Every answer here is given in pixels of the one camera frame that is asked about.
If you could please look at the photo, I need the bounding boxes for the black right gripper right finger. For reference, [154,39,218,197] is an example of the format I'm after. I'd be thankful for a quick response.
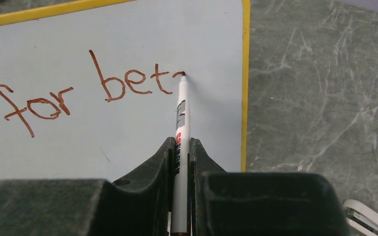
[190,139,350,236]

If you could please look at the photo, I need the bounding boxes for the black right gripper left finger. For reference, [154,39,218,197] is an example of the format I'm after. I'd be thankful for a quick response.
[0,137,175,236]

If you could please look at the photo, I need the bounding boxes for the white marker pen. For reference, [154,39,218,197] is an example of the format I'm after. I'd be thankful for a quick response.
[170,72,190,236]

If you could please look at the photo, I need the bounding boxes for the yellow framed whiteboard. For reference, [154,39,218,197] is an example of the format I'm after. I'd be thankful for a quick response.
[0,0,250,180]

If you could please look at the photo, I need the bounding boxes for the white whiteboard eraser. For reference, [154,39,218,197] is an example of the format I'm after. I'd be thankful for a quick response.
[343,199,378,236]

